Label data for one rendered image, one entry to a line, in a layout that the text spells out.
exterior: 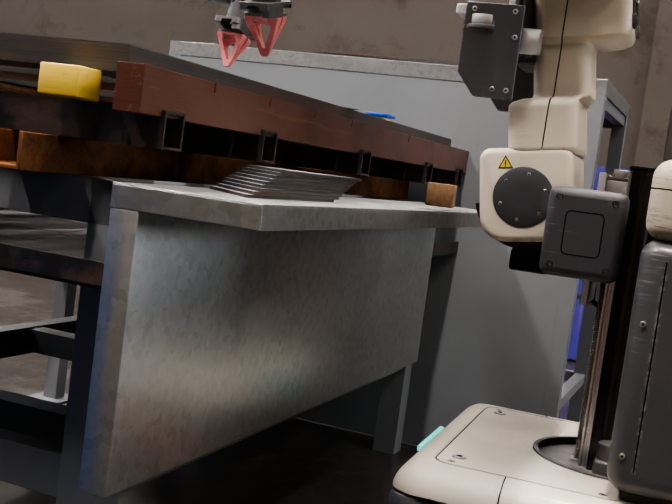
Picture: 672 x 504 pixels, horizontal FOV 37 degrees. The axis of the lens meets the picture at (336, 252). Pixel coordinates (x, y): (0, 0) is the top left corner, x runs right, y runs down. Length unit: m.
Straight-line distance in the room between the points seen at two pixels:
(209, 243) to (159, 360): 0.18
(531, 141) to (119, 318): 0.83
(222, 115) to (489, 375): 1.52
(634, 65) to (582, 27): 10.43
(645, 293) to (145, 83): 0.80
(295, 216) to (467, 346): 1.61
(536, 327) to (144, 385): 1.62
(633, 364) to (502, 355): 1.19
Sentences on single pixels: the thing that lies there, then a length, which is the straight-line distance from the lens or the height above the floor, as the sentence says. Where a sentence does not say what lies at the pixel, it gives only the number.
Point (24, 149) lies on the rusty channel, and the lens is 1.35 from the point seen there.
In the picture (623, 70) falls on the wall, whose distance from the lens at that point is 12.24.
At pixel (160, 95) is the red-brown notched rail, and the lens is 1.31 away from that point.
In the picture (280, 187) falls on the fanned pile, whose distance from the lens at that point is 1.35.
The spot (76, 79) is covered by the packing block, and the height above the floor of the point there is 0.80.
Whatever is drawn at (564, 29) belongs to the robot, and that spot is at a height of 1.02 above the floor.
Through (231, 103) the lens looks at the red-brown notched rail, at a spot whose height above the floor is 0.80.
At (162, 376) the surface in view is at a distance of 1.34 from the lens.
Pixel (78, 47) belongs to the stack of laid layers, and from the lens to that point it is 1.37.
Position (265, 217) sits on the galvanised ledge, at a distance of 1.15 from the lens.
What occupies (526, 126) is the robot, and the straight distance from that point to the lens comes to 1.78.
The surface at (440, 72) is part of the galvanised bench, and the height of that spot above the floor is 1.03.
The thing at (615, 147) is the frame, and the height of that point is 0.91.
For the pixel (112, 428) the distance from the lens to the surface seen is 1.26.
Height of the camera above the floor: 0.73
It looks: 5 degrees down
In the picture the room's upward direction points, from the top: 8 degrees clockwise
